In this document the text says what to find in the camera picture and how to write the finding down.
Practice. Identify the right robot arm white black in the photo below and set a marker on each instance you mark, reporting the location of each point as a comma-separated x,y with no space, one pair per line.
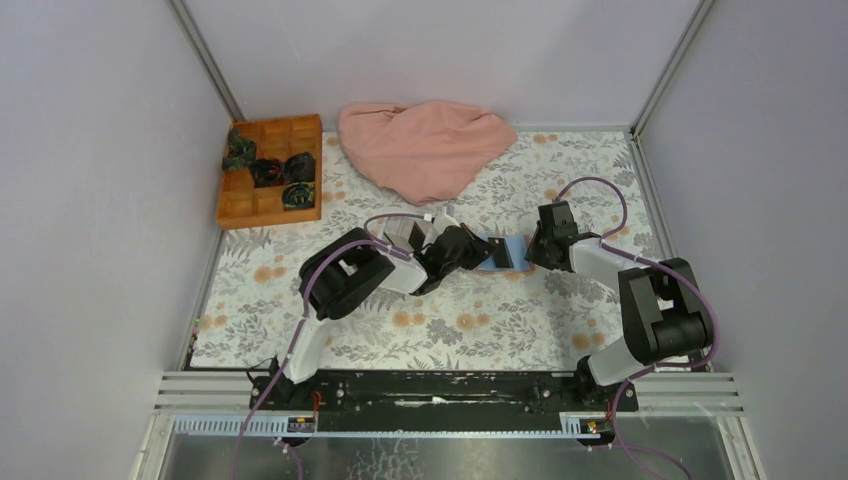
663,314

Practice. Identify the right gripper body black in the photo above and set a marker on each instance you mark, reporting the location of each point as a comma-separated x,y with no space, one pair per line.
538,252

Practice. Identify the pink cloth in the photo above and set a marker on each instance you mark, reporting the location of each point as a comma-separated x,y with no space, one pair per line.
426,152

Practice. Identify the floral table mat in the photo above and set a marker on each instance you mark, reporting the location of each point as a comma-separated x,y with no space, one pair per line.
535,320

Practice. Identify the black rolled sock left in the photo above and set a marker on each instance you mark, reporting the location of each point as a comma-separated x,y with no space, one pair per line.
266,173

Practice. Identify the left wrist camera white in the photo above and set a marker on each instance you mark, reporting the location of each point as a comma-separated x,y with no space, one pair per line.
441,221

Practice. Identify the black rolled sock right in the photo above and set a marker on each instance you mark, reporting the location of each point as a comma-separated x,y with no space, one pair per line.
299,168

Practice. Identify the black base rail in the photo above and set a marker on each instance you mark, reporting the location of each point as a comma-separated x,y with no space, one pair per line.
382,401

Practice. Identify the brown leather card holder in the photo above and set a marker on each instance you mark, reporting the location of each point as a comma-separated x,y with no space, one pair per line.
517,245

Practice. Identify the white translucent card box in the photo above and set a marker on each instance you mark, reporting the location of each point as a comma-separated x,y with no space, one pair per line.
395,230

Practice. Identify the dark patterned rolled sock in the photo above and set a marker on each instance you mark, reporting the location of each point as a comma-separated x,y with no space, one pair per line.
298,196

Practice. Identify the black rolled sock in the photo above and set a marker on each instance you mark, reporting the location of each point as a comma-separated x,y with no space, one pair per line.
266,173
299,168

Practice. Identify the green patterned rolled sock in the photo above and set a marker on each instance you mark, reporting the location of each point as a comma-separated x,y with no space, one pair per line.
241,151

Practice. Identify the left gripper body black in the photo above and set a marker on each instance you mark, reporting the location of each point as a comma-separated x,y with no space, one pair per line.
460,263

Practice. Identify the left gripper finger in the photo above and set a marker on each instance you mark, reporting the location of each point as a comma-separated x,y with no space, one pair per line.
501,256
475,251

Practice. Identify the black credit card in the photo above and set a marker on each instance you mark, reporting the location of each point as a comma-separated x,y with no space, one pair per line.
416,236

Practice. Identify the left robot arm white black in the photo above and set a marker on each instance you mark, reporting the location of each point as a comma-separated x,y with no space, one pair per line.
340,277

